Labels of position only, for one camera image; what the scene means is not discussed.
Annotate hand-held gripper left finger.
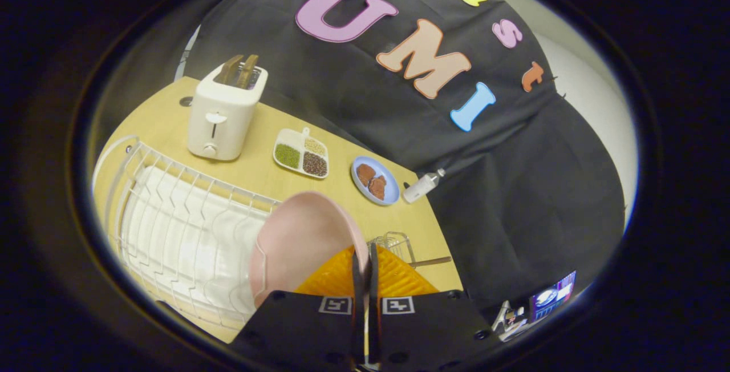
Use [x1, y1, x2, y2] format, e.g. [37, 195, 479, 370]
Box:
[228, 245, 366, 369]

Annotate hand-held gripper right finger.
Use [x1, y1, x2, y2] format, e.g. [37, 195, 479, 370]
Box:
[369, 242, 493, 370]

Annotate small metal wire basket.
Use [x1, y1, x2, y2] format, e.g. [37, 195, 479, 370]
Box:
[368, 232, 417, 265]

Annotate pink plate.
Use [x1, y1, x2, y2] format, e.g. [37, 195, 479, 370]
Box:
[249, 191, 371, 308]

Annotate white wire dish rack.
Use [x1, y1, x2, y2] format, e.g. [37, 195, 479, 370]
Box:
[94, 135, 283, 330]

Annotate blue plate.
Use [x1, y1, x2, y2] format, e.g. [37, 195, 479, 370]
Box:
[350, 156, 402, 207]

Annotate white bottle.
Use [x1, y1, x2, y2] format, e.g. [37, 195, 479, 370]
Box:
[402, 168, 447, 204]

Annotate white desk clutter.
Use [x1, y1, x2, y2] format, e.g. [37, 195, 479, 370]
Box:
[492, 300, 532, 341]

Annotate dark brown beans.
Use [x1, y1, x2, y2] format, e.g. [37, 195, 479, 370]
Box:
[302, 152, 329, 177]

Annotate green beans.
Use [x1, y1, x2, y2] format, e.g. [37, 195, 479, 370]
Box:
[275, 143, 301, 169]

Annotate white divided tray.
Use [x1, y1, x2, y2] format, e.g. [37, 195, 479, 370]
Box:
[273, 127, 331, 180]

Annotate computer screen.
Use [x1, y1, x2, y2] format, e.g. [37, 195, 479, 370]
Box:
[529, 270, 577, 323]

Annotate black backdrop cloth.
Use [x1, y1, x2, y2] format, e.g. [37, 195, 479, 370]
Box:
[181, 0, 628, 327]

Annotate white toaster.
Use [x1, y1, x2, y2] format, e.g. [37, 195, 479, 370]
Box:
[188, 62, 269, 162]

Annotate brown toast slice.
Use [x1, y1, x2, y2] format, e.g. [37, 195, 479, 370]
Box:
[236, 55, 260, 90]
[213, 55, 245, 86]

